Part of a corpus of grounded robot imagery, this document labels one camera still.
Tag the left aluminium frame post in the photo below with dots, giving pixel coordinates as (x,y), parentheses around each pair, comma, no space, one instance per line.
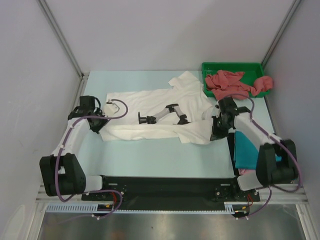
(57,31)

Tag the right aluminium frame post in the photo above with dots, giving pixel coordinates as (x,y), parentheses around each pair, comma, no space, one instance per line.
(281,30)

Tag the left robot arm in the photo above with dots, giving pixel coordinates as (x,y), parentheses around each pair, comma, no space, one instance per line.
(61,171)

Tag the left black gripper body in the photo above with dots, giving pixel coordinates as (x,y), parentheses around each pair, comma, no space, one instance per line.
(99,124)

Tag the light blue cable duct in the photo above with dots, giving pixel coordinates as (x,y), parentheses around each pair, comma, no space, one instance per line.
(72,208)

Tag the aluminium front rail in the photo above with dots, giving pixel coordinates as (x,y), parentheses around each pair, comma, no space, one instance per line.
(277,197)

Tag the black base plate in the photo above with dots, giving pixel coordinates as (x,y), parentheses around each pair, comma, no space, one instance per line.
(176,194)

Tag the teal folded t-shirt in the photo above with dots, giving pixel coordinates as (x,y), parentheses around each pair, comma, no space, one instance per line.
(245,152)

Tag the white t-shirt with robot print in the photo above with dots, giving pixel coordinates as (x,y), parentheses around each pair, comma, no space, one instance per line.
(182,111)

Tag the aluminium frame post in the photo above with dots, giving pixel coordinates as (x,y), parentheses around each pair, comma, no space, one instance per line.
(281,30)
(57,31)

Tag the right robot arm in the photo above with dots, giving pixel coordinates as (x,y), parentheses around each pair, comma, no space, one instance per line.
(277,158)

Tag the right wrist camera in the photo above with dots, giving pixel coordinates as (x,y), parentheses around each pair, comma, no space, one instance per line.
(216,111)

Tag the salmon red t-shirt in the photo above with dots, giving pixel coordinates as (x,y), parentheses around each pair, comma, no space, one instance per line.
(226,83)

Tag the pink folded t-shirt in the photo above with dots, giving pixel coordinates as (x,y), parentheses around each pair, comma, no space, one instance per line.
(243,171)

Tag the green plastic bin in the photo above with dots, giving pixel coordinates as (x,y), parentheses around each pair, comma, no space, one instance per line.
(253,70)

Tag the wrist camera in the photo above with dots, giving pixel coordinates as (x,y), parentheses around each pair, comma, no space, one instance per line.
(110,108)
(216,111)

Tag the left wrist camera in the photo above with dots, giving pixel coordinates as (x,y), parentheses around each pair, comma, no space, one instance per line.
(110,108)

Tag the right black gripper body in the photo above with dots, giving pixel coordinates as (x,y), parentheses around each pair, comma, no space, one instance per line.
(220,128)

